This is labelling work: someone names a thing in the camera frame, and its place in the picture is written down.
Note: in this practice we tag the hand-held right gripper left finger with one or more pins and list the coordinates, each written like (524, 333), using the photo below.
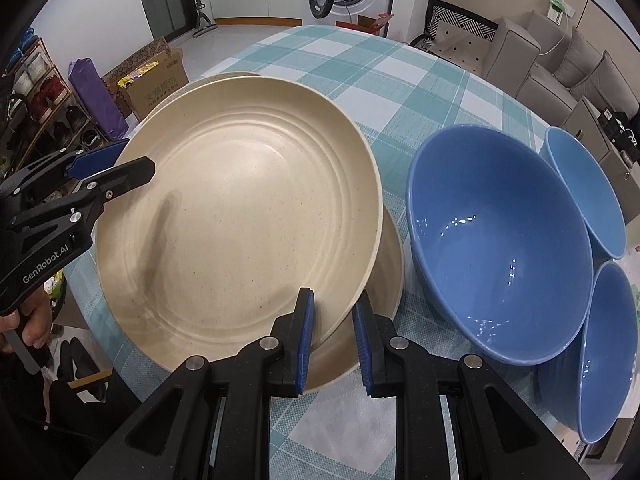
(304, 340)

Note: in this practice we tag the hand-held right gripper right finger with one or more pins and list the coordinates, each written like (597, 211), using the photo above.
(362, 350)

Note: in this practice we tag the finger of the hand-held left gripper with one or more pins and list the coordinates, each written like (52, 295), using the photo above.
(127, 175)
(95, 161)

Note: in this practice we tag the beige speckled plate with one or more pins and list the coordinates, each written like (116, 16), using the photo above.
(387, 270)
(215, 80)
(225, 220)

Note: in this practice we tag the blue ceramic bowl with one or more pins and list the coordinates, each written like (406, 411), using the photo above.
(607, 350)
(585, 195)
(500, 240)

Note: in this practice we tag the person's left hand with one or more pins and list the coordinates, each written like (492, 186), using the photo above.
(32, 322)

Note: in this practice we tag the purple bag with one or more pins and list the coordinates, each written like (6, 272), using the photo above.
(92, 100)

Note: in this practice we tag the plain brown cardboard box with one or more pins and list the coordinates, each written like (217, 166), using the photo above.
(160, 92)

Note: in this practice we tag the yellow snack packet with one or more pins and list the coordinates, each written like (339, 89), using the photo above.
(135, 77)

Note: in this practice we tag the wooden shoe rack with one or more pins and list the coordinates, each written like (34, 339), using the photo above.
(50, 67)

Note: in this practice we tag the patterned brown cardboard box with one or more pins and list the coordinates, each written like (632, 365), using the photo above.
(150, 50)

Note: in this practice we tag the red cardboard box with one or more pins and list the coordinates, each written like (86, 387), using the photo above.
(372, 24)

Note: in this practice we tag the grey storage cabinet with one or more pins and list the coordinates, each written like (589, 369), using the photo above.
(587, 135)

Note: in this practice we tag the black white patterned mat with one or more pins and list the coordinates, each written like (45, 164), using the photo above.
(460, 25)

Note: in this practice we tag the black box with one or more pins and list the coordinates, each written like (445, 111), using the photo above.
(615, 121)

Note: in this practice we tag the grey sofa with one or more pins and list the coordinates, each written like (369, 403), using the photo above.
(515, 45)

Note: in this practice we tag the grey sofa cushion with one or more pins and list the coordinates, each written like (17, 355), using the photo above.
(605, 82)
(577, 57)

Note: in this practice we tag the white wall control panel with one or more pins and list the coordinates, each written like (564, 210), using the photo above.
(560, 9)

